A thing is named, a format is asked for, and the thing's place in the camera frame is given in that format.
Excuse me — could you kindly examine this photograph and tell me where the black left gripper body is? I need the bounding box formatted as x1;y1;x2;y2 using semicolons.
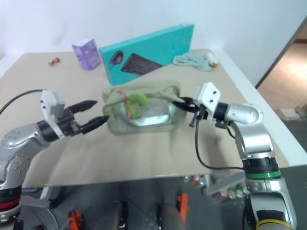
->
56;106;84;137

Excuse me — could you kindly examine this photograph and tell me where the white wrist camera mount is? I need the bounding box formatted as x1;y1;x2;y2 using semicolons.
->
39;89;67;139
193;82;222;123

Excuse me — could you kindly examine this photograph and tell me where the white plush toy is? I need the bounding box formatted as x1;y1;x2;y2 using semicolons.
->
203;52;219;68

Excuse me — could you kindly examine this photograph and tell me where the green mesh zip pouch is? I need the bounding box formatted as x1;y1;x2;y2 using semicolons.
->
102;79;188;137

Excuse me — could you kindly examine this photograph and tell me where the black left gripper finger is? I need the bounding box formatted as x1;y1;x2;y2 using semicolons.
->
69;100;98;114
80;115;110;135

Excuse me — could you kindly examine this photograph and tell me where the grey metal table bracket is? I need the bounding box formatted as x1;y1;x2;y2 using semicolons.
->
21;185;60;230
203;172;248;196

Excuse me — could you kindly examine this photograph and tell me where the orange clamp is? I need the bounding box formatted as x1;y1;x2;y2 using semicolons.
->
67;209;84;230
177;192;190;224

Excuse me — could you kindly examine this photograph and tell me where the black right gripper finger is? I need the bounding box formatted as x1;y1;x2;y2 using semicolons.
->
182;96;200;107
171;100;199;114

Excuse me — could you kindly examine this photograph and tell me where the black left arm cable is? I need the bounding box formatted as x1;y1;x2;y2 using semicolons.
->
0;89;45;115

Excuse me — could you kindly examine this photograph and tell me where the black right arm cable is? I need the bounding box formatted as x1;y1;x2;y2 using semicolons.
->
190;112;247;171

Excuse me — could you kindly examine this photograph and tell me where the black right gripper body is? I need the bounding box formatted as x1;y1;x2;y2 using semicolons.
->
190;104;210;128

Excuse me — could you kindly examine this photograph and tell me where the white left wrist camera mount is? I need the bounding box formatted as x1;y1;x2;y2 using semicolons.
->
39;89;67;139

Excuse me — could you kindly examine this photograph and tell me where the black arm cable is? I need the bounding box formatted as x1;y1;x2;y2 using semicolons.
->
190;112;247;171
0;89;45;115

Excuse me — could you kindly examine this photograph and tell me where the green plush keychain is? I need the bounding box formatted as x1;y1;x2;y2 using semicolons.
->
122;92;150;120

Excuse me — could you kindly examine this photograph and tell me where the pale green cloth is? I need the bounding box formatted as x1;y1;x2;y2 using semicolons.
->
172;51;213;72

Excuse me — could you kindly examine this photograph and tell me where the teal keyboard box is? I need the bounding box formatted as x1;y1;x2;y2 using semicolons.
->
99;23;195;86

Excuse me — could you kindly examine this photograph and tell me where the purple carton box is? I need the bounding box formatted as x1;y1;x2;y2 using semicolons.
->
71;37;102;71

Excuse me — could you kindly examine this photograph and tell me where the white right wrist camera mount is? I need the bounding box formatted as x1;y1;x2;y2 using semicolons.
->
193;82;222;123

